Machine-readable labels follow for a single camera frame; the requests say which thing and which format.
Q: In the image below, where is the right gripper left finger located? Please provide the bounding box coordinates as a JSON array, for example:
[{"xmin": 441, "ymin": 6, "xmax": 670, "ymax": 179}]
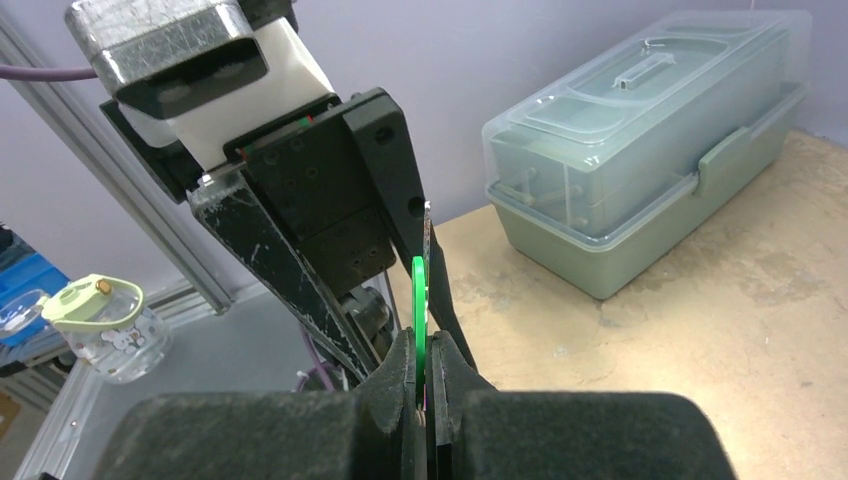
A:
[{"xmin": 92, "ymin": 330, "xmax": 416, "ymax": 479}]

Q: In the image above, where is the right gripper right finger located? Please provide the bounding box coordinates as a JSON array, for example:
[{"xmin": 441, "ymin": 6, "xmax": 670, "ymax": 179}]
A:
[{"xmin": 425, "ymin": 332, "xmax": 737, "ymax": 479}]

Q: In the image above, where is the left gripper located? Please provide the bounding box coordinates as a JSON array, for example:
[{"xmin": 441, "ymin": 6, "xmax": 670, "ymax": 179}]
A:
[{"xmin": 101, "ymin": 88, "xmax": 477, "ymax": 381}]

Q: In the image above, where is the green tagged key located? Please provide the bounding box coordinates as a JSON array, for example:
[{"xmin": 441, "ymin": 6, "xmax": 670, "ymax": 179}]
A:
[{"xmin": 411, "ymin": 201, "xmax": 431, "ymax": 411}]

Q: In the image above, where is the green lidded clear bottle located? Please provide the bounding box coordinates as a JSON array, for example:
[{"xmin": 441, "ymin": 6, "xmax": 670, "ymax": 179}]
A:
[{"xmin": 41, "ymin": 274, "xmax": 172, "ymax": 384}]

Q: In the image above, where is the translucent plastic storage box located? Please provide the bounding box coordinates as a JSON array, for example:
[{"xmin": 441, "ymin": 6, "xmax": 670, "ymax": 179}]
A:
[{"xmin": 482, "ymin": 10, "xmax": 812, "ymax": 299}]

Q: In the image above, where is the blue plastic bin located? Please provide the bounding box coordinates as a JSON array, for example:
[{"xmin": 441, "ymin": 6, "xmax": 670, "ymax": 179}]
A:
[{"xmin": 1, "ymin": 224, "xmax": 69, "ymax": 347}]

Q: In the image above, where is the aluminium rail frame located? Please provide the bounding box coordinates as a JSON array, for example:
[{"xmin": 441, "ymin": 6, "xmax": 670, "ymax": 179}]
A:
[{"xmin": 0, "ymin": 13, "xmax": 236, "ymax": 480}]

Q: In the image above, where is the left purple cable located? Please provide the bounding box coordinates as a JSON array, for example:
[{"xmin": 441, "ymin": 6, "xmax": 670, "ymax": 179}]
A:
[{"xmin": 0, "ymin": 64, "xmax": 101, "ymax": 83}]

